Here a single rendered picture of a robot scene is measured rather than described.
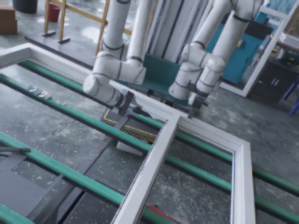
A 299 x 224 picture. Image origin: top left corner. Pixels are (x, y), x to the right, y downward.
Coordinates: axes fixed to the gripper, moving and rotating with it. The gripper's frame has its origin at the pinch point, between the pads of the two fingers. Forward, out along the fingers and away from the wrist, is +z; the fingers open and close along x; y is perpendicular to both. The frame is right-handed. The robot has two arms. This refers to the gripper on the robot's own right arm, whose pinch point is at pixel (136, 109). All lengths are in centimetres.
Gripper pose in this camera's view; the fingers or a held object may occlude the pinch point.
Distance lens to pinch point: 127.2
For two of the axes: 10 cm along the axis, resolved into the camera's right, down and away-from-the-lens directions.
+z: 6.2, 3.3, 7.1
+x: 4.3, -9.0, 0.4
